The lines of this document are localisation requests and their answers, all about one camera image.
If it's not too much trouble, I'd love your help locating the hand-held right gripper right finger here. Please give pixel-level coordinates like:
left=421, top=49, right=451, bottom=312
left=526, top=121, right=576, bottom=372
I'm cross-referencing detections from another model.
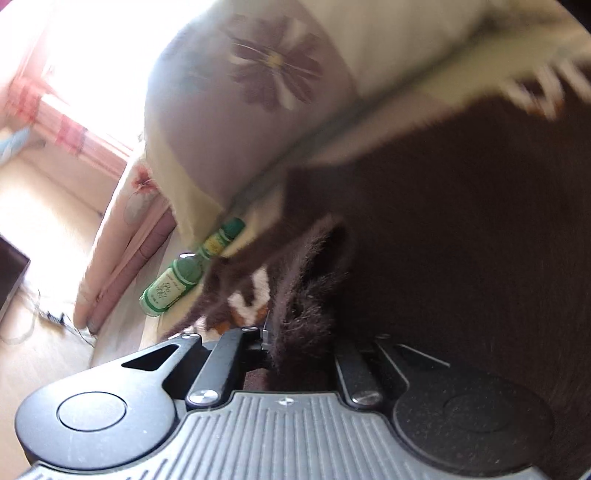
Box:
left=330, top=333, right=451, bottom=409

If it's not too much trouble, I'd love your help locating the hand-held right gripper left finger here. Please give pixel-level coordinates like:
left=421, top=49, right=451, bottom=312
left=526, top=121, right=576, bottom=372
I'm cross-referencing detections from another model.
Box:
left=121, top=326, right=278, bottom=411

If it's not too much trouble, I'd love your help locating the brown fuzzy sweater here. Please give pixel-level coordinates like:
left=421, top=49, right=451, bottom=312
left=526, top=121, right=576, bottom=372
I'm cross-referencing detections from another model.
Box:
left=159, top=60, right=591, bottom=462

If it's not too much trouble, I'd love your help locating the green glass bottle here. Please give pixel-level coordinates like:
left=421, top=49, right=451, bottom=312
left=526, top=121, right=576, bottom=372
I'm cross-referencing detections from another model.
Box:
left=139, top=218, right=246, bottom=318

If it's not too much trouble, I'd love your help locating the pink folded quilt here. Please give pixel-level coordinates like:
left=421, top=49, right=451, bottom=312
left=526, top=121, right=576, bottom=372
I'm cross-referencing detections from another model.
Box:
left=73, top=154, right=178, bottom=335

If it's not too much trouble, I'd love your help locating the floral pillow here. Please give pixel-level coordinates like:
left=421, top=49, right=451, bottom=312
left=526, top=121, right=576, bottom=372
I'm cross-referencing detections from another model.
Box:
left=141, top=0, right=591, bottom=259

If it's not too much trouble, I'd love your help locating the black television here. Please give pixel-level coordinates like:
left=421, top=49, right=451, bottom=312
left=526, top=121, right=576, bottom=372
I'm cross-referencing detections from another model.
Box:
left=0, top=234, right=31, bottom=324

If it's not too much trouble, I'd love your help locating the bright window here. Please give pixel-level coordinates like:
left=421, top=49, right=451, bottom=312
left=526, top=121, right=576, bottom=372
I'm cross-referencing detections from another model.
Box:
left=41, top=0, right=218, bottom=153

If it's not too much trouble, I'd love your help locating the power strip with cables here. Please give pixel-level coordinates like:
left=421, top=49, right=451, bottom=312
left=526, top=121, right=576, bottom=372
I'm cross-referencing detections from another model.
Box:
left=0, top=288, right=98, bottom=347

